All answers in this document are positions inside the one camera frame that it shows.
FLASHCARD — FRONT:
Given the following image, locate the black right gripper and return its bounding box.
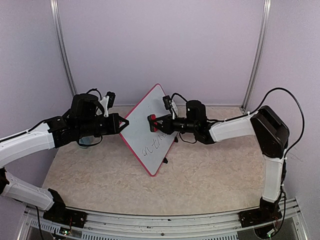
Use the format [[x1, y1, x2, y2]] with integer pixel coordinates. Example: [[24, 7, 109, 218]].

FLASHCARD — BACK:
[[150, 113, 197, 135]]

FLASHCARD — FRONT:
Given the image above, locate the red black whiteboard eraser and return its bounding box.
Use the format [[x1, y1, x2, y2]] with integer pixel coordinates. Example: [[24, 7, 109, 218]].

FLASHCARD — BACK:
[[147, 114, 158, 133]]

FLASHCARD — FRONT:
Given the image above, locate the pink framed whiteboard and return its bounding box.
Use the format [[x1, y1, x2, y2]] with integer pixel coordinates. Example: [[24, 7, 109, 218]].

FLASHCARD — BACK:
[[119, 83, 178, 177]]

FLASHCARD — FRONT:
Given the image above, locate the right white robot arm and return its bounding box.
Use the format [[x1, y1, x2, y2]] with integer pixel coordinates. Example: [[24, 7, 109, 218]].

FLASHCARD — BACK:
[[147, 96, 290, 222]]

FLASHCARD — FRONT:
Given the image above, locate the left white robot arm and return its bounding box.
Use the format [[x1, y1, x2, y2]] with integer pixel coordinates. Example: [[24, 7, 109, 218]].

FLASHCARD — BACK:
[[0, 89, 129, 223]]

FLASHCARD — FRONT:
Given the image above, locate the light blue ceramic mug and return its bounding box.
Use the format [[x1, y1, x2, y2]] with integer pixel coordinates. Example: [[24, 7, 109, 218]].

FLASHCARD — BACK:
[[77, 136, 92, 149]]

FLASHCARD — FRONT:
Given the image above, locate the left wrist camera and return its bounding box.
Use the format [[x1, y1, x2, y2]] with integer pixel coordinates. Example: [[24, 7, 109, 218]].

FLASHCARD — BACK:
[[100, 91, 116, 118]]

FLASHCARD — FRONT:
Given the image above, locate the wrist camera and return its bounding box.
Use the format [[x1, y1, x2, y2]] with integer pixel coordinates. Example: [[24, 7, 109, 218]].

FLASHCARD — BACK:
[[162, 95, 179, 120], [100, 91, 116, 118]]

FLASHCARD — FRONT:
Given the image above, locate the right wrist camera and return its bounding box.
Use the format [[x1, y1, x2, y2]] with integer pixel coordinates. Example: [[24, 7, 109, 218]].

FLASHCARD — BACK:
[[162, 95, 179, 120]]

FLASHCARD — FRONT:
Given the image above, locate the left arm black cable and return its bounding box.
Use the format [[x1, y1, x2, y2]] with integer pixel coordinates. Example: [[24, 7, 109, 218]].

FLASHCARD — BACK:
[[87, 87, 105, 113]]

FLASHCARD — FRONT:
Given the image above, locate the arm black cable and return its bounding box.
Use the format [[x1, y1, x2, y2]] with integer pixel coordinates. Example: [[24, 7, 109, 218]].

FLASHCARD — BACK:
[[87, 87, 105, 113], [171, 86, 306, 153]]

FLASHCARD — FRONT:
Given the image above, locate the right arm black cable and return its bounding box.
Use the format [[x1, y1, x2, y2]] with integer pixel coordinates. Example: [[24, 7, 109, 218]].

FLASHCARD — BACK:
[[171, 86, 306, 153]]

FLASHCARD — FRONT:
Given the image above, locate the front aluminium rail base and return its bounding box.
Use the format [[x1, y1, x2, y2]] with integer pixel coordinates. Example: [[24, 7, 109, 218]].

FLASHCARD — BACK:
[[17, 198, 310, 240]]

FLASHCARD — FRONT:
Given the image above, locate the left aluminium frame post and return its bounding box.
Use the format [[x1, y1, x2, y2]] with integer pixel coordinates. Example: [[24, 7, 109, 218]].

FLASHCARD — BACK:
[[50, 0, 78, 96]]

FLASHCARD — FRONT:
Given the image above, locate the aluminium frame post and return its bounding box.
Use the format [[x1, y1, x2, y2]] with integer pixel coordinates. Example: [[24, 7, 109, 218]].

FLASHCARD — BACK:
[[241, 0, 272, 111], [50, 0, 78, 96]]

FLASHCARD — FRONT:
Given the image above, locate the right aluminium frame post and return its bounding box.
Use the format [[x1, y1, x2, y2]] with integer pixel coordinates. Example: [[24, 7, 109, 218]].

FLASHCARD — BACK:
[[241, 0, 272, 111]]

